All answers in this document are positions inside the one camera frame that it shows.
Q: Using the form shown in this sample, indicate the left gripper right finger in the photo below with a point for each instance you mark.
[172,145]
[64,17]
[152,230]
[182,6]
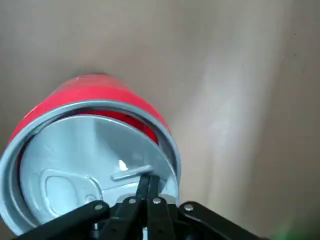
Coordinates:
[175,222]

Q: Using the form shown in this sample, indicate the red push-button trash can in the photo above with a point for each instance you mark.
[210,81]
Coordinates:
[82,140]

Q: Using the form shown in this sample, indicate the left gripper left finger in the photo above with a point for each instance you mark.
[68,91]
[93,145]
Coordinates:
[117,220]

